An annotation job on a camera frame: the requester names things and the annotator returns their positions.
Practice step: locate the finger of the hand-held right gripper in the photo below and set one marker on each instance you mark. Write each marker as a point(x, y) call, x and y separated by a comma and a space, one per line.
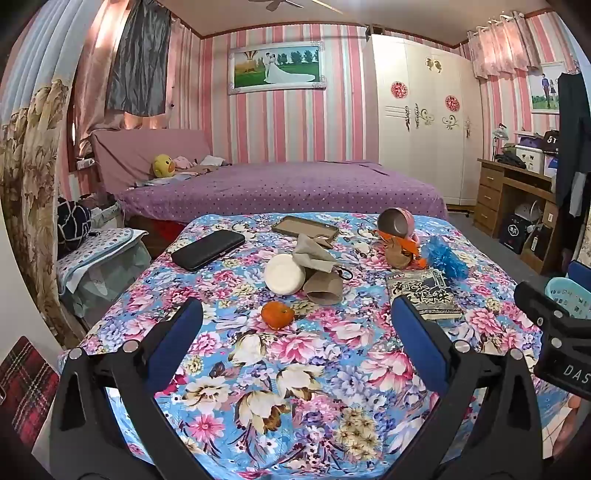
point(581, 273)
point(538, 300)

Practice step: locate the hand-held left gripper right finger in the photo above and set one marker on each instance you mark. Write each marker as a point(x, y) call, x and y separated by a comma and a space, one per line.
point(418, 341)

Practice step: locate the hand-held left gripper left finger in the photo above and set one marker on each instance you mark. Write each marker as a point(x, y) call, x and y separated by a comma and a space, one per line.
point(178, 341)

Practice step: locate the teal plastic basket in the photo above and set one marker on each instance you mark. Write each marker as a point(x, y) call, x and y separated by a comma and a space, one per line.
point(578, 298)

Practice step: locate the black and white snack packet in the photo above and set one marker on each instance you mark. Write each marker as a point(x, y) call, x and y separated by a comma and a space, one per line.
point(425, 288)

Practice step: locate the brown paper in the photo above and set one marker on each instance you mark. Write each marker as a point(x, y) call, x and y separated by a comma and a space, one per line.
point(314, 251)
point(397, 257)

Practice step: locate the blue fluffy scrubber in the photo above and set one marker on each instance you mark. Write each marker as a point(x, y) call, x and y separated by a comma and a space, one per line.
point(443, 258)

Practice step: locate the orange snack wrapper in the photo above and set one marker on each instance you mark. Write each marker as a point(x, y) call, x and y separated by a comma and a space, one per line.
point(405, 243)

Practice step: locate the tangerine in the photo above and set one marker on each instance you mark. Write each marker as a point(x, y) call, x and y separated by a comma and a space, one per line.
point(277, 316)

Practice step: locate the cardboard tube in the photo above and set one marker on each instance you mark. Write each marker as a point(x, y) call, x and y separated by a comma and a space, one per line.
point(323, 288)

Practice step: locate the person's right hand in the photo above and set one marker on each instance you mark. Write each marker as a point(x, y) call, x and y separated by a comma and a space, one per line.
point(572, 417)

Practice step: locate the beige floral curtain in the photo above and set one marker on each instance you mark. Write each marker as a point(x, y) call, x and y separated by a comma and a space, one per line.
point(584, 242)
point(32, 184)

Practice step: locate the black bag with round label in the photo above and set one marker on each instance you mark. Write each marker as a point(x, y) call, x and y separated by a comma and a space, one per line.
point(511, 229)

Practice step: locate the white fan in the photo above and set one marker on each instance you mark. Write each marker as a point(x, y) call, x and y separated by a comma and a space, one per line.
point(526, 212)

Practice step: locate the translucent storage box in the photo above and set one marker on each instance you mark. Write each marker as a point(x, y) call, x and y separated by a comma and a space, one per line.
point(111, 277)

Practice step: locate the black phone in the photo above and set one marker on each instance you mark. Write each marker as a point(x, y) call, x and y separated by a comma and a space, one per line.
point(207, 249)

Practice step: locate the floral tablecloth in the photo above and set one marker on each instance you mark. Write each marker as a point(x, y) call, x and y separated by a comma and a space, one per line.
point(277, 369)

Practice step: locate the pink mug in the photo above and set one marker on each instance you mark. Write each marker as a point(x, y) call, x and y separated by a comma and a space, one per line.
point(401, 221)

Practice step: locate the polka dot cloth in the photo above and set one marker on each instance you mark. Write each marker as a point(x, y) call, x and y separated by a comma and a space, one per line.
point(101, 244)

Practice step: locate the wooden desk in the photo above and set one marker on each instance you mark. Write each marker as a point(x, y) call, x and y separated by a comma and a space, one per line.
point(491, 184)

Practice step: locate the white box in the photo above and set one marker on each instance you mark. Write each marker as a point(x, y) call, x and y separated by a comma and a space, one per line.
point(531, 159)

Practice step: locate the black printed bag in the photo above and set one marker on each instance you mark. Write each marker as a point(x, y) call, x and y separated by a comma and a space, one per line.
point(551, 142)

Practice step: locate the dark hanging garment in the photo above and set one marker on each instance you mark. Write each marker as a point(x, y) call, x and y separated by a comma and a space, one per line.
point(572, 138)

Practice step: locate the dark cloth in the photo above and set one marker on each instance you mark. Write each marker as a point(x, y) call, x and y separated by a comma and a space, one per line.
point(510, 158)

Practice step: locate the purple box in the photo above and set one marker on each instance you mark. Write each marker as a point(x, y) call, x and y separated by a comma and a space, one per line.
point(530, 139)

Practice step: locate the red plaid cloth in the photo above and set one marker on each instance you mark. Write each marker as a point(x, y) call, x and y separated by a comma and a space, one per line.
point(27, 392)

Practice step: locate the black patterned bag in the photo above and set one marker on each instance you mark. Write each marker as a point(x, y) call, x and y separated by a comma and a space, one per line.
point(74, 221)

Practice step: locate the desk lamp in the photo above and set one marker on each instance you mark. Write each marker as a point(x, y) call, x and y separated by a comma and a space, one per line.
point(501, 134)

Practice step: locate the brown phone case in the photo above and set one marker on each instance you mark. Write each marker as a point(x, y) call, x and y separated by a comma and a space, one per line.
point(300, 226)

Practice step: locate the yellow duck plush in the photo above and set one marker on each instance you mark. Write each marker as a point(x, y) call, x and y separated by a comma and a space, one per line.
point(163, 166)

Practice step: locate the pink soft toy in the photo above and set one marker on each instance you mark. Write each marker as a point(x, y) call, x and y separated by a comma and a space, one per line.
point(182, 161)

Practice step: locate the purple dotted bedspread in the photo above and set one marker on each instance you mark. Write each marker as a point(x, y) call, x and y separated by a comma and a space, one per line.
point(277, 189)

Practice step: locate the small framed photo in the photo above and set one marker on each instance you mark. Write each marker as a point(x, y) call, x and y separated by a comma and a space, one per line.
point(545, 90)

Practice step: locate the pink covered headboard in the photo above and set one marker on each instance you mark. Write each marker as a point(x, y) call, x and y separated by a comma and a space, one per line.
point(124, 152)

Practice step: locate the white wardrobe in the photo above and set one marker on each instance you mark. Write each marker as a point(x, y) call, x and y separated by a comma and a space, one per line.
point(425, 138)

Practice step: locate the white power strip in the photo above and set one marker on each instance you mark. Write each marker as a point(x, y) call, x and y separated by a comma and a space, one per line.
point(85, 163)

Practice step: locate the pink curtain valance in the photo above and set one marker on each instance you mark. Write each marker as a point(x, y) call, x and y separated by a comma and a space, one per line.
point(503, 46)

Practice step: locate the pink curtain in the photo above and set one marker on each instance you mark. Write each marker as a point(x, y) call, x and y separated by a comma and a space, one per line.
point(94, 78)

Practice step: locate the grey curtain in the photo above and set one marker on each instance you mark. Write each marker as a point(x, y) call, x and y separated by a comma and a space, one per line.
point(138, 60)

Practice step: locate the framed wedding picture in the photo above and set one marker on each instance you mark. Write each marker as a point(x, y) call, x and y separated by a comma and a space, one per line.
point(277, 67)

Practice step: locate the ceiling fan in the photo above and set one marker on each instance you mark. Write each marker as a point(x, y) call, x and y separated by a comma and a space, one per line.
point(277, 3)

